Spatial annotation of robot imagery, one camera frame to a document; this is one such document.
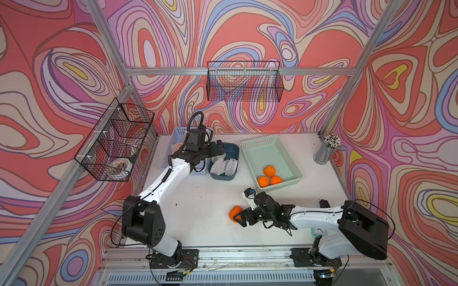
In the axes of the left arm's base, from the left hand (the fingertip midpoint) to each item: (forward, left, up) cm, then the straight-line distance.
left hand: (219, 147), depth 84 cm
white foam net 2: (-2, -6, -14) cm, 15 cm away
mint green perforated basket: (+16, -29, -22) cm, 40 cm away
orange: (-9, -23, -17) cm, 29 cm away
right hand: (-27, -11, -20) cm, 36 cm away
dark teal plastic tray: (+14, -6, -20) cm, 25 cm away
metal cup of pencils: (+7, -58, -4) cm, 58 cm away
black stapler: (-19, -53, -21) cm, 60 cm away
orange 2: (-8, -29, -17) cm, 35 cm away
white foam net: (-2, +1, -14) cm, 14 cm away
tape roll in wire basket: (-15, +39, +5) cm, 42 cm away
